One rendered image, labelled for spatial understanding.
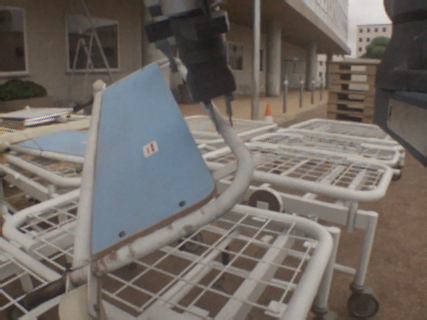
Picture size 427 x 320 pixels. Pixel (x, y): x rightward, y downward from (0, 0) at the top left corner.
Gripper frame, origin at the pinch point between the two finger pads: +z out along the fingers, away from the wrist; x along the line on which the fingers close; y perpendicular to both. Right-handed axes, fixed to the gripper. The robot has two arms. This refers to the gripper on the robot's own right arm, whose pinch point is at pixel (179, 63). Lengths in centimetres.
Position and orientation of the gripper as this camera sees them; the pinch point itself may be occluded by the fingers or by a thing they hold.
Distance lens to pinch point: 90.6
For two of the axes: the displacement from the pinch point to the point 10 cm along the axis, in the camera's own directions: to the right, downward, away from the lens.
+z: 2.1, 8.0, 5.6
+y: 2.7, 5.1, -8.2
